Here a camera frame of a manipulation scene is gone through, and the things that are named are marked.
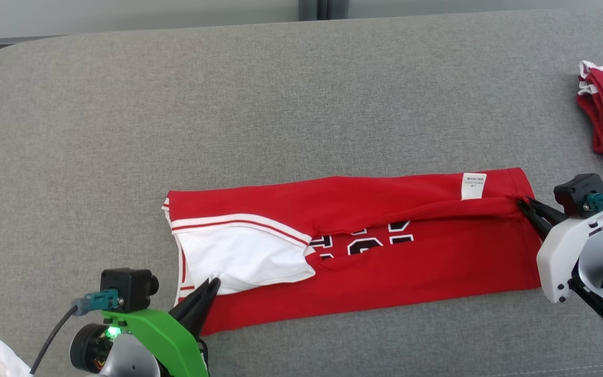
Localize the grey partition post twin feet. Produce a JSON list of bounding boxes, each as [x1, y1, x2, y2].
[[298, 0, 350, 22]]

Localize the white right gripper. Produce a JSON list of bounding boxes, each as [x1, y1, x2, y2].
[[516, 196, 603, 304]]

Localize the grey floor rail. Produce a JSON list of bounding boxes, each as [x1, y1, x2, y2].
[[0, 35, 62, 48]]

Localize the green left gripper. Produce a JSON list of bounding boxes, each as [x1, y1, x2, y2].
[[101, 278, 221, 377]]

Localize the red jersey white sleeves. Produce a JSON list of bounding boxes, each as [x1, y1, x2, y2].
[[162, 168, 543, 336]]

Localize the left camera cable teal plug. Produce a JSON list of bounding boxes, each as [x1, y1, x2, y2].
[[29, 292, 122, 375]]

